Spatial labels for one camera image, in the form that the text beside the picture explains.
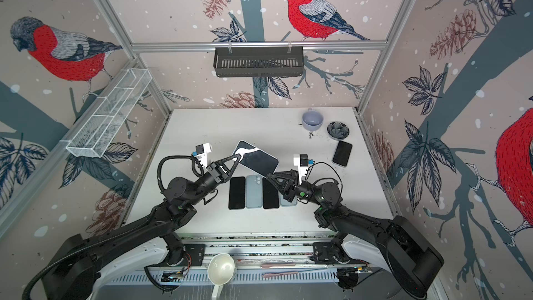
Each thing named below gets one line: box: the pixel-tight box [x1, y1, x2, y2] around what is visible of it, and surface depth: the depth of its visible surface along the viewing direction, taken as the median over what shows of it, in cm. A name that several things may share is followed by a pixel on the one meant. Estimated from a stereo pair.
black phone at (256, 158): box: [233, 142, 279, 175], surface depth 66 cm
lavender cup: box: [301, 106, 325, 132], surface depth 113 cm
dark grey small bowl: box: [326, 121, 350, 141], surface depth 109 cm
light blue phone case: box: [245, 174, 264, 209], surface depth 92 cm
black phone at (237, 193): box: [228, 176, 246, 210], surface depth 90 cm
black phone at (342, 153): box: [332, 140, 353, 167], surface depth 103 cm
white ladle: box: [207, 252, 236, 300], surface depth 71 cm
